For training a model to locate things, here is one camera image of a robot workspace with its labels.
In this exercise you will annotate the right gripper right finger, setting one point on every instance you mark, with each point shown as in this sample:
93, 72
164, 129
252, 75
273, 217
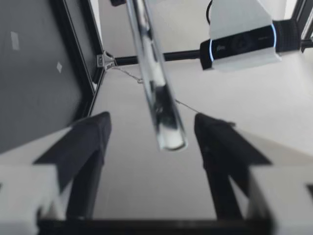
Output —
227, 151

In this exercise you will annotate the black frame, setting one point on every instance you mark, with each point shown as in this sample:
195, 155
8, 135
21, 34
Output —
85, 49

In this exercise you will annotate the silver frame corner bracket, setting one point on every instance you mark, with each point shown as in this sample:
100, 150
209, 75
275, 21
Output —
105, 60

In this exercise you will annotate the silver metal fork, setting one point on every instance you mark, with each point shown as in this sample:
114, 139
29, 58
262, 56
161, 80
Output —
156, 85

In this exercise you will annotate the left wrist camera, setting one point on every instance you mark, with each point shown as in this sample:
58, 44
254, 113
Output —
239, 46

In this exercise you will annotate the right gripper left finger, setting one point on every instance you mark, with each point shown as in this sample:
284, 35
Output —
73, 151

